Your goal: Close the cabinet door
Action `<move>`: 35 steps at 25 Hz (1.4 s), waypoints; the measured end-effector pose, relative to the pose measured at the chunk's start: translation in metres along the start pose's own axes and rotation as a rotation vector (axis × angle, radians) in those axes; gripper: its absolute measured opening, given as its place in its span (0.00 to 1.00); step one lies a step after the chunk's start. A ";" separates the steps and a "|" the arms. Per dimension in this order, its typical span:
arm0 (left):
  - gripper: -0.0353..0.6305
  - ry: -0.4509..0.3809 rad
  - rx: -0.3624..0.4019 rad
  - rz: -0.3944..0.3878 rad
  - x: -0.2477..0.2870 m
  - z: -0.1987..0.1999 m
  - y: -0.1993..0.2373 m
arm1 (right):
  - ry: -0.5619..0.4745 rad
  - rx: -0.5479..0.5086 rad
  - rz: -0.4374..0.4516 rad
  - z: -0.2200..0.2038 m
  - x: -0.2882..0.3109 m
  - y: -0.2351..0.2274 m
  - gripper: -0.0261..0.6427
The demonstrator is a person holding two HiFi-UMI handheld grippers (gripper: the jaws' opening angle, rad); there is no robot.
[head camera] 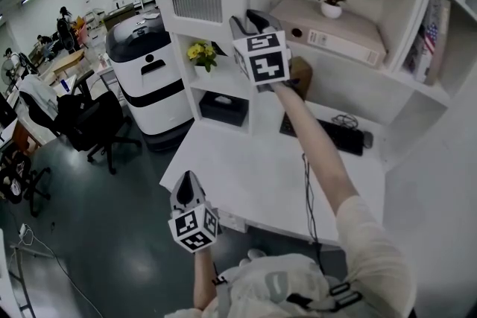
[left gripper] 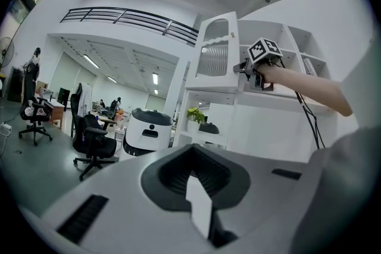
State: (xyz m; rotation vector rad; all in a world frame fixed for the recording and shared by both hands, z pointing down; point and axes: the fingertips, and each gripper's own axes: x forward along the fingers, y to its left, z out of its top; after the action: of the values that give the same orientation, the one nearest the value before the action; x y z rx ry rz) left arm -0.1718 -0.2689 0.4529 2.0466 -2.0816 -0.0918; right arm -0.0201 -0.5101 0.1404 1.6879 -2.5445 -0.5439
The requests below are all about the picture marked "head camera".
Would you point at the metal frame stand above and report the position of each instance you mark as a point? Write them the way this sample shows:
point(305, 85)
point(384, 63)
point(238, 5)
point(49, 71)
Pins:
point(22, 279)

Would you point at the flag print book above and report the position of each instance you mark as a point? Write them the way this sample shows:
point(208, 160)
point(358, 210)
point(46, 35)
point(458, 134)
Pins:
point(425, 48)

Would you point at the grey computer mouse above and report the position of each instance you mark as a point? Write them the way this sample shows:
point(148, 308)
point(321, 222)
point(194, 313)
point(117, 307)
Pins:
point(368, 139)

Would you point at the beige flat box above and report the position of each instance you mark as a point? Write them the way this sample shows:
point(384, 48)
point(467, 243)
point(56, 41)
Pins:
point(346, 31)

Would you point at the brown cardboard box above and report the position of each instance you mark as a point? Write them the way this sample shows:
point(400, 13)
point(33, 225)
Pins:
point(301, 74)

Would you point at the white power strip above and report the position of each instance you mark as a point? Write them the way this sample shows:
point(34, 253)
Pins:
point(23, 231)

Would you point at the white cabinet shelf unit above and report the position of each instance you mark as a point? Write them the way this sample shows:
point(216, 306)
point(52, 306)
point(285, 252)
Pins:
point(372, 93)

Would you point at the standing fan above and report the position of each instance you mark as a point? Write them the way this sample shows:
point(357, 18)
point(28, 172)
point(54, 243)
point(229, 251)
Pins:
point(6, 72)

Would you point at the person's left forearm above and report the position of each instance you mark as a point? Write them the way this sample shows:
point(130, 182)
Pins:
point(204, 283)

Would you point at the yellow flower plant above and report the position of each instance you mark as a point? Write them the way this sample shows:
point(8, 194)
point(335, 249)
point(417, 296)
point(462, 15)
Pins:
point(203, 54)

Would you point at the white garment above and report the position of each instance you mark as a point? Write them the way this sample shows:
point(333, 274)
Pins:
point(37, 97)

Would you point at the person's right forearm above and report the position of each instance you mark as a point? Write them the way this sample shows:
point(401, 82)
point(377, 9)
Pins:
point(316, 145)

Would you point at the person's white top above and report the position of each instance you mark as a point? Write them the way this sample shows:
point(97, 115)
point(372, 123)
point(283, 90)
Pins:
point(372, 264)

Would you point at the white and black service robot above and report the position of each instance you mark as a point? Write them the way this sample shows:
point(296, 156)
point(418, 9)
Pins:
point(149, 85)

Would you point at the black swivel chair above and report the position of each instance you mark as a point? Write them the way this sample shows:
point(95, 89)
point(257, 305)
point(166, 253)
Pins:
point(18, 182)

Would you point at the small plant in white pot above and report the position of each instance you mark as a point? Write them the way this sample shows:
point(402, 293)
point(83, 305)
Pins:
point(331, 7)

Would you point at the black keyboard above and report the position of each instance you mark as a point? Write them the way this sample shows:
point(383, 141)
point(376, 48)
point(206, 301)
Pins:
point(346, 139)

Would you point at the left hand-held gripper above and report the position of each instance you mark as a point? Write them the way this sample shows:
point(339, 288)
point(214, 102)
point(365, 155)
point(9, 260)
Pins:
point(194, 229)

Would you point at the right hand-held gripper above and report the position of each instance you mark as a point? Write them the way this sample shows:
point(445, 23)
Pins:
point(266, 61)

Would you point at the black office chair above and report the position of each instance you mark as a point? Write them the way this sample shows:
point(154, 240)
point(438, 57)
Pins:
point(89, 119)

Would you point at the black tissue box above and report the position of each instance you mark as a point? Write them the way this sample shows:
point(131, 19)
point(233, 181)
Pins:
point(223, 108)

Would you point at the person's white shoe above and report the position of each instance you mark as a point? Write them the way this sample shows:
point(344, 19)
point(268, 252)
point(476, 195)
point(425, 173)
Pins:
point(257, 254)

